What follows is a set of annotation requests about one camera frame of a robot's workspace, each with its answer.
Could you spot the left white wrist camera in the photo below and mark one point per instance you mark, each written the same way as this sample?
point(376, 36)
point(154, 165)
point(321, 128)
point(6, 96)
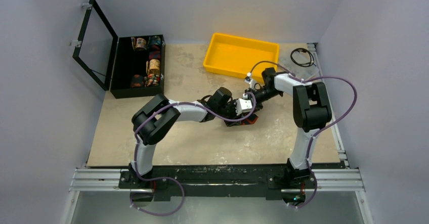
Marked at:
point(244, 104)

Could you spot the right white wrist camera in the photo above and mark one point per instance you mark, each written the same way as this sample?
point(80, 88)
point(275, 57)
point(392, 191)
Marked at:
point(251, 81)

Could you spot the black framed box lid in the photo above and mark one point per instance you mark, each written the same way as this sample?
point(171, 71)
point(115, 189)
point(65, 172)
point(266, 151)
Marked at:
point(96, 45)

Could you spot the rolled tie colourful floral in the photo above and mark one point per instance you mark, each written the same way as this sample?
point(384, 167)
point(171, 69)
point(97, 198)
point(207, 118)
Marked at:
point(152, 80)

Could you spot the rolled tie red navy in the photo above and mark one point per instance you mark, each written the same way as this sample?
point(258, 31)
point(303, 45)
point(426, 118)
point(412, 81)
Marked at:
point(154, 55)

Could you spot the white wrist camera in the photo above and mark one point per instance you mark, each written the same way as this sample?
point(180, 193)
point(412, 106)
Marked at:
point(251, 81)
point(244, 104)

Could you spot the yellow plastic tray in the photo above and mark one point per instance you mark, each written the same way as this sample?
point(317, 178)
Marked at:
point(236, 56)

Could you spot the rolled tie dark blue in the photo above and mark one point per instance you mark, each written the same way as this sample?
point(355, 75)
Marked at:
point(154, 43)

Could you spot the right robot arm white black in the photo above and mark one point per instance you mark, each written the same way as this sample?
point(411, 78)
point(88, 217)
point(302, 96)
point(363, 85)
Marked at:
point(311, 113)

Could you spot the rolled tie orange floral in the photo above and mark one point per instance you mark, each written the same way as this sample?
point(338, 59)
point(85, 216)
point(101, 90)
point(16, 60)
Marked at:
point(139, 44)

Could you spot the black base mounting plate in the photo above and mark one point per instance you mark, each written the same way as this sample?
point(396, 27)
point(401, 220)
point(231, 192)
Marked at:
point(269, 181)

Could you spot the black tie storage box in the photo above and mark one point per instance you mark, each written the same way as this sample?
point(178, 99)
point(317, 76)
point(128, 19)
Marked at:
point(128, 63)

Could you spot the aluminium rail frame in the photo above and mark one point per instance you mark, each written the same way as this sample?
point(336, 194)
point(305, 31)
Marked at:
point(328, 177)

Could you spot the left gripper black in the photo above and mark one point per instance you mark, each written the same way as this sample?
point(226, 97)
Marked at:
point(232, 105)

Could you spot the orange navy striped tie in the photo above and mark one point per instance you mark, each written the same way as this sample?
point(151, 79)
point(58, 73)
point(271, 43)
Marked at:
point(248, 121)

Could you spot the rolled tie dark red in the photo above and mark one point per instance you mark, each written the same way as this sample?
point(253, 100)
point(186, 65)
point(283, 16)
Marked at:
point(137, 81)

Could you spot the clear plastic parts box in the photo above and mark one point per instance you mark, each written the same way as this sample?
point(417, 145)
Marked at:
point(300, 61)

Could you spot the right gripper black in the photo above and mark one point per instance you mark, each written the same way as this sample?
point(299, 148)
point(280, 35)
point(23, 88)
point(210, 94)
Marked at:
point(252, 97)

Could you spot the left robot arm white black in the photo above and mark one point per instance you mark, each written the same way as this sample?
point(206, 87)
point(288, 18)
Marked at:
point(154, 120)

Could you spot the rolled tie beige patterned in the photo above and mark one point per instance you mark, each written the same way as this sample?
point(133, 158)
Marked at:
point(153, 66)

